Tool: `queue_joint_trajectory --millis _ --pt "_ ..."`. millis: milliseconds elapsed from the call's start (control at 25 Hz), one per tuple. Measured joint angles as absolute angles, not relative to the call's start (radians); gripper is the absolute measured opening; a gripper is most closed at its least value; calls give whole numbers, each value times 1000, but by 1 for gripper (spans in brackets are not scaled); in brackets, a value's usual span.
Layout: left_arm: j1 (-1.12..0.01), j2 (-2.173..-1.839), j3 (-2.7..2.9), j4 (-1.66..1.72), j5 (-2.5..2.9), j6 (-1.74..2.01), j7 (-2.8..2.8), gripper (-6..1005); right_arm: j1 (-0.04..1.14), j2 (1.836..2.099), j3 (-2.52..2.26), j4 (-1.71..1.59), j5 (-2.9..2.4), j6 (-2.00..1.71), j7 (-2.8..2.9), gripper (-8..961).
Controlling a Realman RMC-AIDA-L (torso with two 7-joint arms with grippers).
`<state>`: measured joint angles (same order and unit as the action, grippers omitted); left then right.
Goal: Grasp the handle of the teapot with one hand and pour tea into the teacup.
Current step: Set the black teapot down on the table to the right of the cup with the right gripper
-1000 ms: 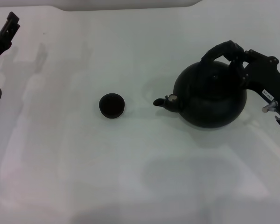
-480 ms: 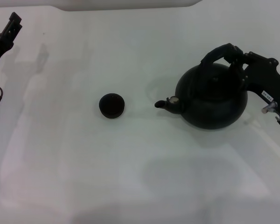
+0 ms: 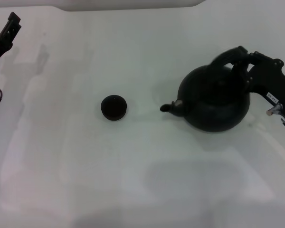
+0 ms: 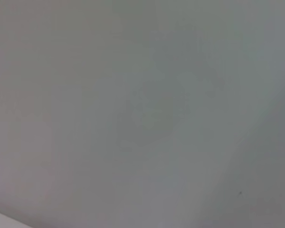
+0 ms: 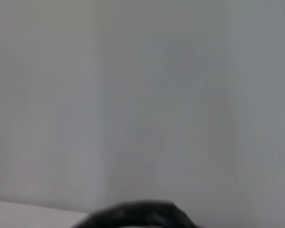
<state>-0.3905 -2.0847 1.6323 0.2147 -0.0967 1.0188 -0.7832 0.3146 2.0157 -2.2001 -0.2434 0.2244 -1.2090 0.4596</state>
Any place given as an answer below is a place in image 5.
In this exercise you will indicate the black round kettle teapot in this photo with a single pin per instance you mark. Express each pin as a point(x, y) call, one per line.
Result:
point(137, 213)

